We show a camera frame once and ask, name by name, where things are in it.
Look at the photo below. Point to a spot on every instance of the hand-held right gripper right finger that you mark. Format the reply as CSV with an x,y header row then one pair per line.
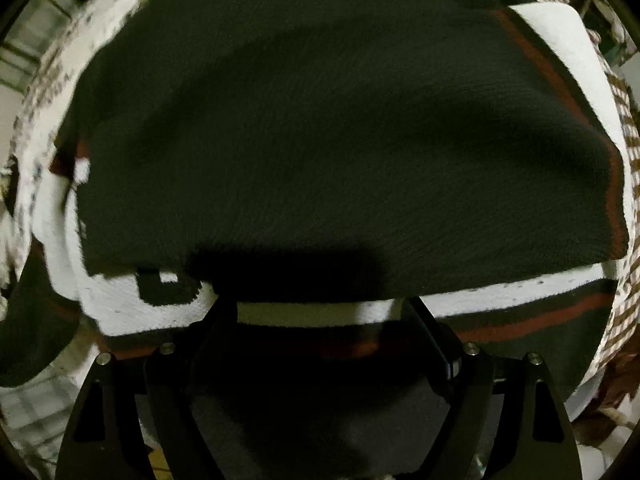
x,y
472,375

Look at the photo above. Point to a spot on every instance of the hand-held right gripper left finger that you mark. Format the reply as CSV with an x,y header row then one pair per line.
x,y
172,375

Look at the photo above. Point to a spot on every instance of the dark sweater with striped trim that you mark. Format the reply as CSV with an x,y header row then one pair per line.
x,y
330,130

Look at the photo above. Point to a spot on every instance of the white printed bed sheet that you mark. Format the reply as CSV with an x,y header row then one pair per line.
x,y
46,91

